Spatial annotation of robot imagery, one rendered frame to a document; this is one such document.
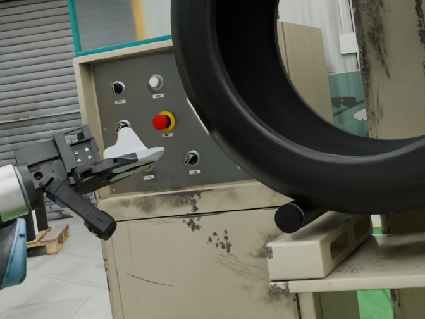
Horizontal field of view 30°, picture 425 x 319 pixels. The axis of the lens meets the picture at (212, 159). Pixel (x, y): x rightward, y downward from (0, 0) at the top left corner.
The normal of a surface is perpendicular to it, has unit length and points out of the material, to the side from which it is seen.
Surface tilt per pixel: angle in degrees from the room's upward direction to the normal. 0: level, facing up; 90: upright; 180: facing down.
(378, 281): 90
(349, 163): 100
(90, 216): 73
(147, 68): 90
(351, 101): 90
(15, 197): 98
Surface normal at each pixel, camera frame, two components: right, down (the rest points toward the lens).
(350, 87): -0.07, 0.06
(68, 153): 0.18, -0.32
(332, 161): -0.40, 0.29
